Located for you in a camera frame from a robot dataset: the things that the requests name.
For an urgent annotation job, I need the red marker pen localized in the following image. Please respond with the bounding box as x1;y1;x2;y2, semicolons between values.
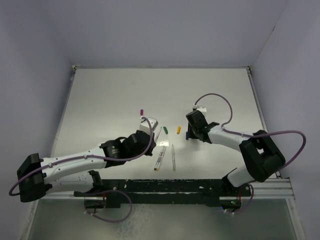
154;126;162;142

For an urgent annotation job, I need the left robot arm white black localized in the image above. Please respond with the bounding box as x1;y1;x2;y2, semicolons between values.
17;130;156;203

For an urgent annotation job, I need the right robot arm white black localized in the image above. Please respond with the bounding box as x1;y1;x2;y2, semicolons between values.
186;109;286;196

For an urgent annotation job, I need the yellow marker pen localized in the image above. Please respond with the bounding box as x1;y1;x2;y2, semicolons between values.
155;146;167;171

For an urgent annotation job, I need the blue marker pen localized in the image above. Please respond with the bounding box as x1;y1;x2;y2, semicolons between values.
153;146;166;171

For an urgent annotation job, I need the green pen cap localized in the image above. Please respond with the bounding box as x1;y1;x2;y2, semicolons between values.
163;126;169;134

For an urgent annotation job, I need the green marker pen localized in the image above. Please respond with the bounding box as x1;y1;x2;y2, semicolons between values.
171;144;176;172

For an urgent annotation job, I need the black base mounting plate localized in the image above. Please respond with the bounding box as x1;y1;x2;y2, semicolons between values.
74;179;252;208

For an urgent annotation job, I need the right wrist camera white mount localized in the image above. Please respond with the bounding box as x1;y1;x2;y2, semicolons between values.
192;105;207;114

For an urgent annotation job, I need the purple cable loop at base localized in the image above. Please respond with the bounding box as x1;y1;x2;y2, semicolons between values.
83;189;134;223

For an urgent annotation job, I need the aluminium rail right table edge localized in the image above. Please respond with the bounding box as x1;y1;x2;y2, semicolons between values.
246;66;269;132

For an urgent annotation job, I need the aluminium rail front edge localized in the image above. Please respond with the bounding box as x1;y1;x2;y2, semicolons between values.
251;178;295;199

